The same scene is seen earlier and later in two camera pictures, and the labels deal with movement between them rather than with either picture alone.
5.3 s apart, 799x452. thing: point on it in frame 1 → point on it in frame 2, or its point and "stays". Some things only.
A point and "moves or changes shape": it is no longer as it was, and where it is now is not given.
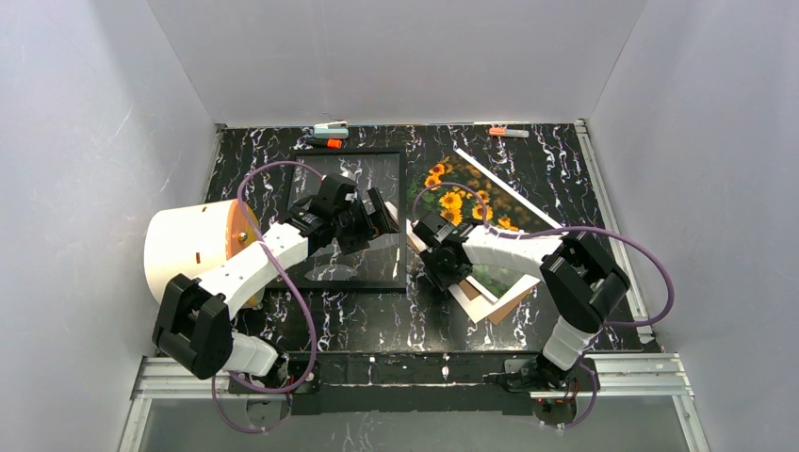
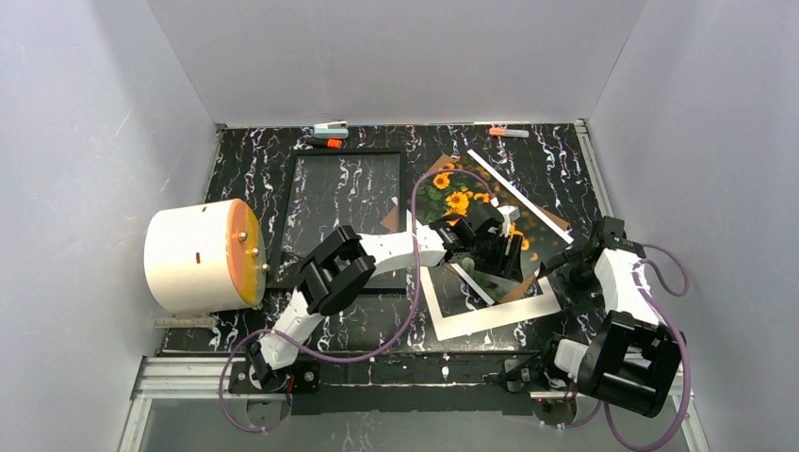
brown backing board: x=498 y=316 → x=396 y=219
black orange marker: x=329 y=143 stays
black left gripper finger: x=383 y=218 → x=511 y=262
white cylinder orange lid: x=192 y=239 stays
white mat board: x=476 y=308 moves or changes shape
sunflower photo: x=463 y=205 moves or changes shape
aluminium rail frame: x=612 y=377 stays
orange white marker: x=503 y=132 stays
